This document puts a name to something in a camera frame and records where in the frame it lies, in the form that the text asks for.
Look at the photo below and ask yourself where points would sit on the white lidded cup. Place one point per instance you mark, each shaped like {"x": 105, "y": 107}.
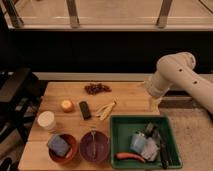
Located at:
{"x": 47, "y": 121}

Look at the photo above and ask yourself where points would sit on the metal fork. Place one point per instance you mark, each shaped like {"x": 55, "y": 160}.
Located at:
{"x": 93, "y": 133}

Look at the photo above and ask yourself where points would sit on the purple bowl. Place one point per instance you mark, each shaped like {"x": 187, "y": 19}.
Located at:
{"x": 102, "y": 147}

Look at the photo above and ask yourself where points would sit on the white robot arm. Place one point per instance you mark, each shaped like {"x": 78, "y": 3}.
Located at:
{"x": 177, "y": 69}

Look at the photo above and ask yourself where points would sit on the green plastic tray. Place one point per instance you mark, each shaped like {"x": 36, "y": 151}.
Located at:
{"x": 122, "y": 129}

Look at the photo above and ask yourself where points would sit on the black eraser block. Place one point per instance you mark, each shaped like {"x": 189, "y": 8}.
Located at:
{"x": 85, "y": 110}

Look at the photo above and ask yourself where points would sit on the bunch of dark grapes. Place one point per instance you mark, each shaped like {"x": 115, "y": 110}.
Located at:
{"x": 93, "y": 89}

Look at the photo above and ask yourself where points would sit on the grey cloth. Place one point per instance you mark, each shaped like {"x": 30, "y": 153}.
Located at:
{"x": 150, "y": 150}

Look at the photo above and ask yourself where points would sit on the red-brown bowl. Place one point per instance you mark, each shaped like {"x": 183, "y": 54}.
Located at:
{"x": 70, "y": 154}

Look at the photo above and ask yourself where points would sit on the blue sponge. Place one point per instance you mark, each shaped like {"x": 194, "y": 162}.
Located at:
{"x": 58, "y": 145}

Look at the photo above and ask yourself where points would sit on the black equipment stand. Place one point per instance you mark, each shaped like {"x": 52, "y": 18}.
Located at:
{"x": 16, "y": 93}

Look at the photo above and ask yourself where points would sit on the orange carrot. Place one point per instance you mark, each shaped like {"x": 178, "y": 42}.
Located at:
{"x": 125, "y": 155}

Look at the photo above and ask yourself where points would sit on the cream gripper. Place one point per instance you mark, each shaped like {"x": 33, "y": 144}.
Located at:
{"x": 154, "y": 103}

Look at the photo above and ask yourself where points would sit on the banana peel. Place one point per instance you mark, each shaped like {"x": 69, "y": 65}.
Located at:
{"x": 103, "y": 112}

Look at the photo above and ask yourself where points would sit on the orange apple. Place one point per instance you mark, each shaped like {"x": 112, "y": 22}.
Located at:
{"x": 67, "y": 106}

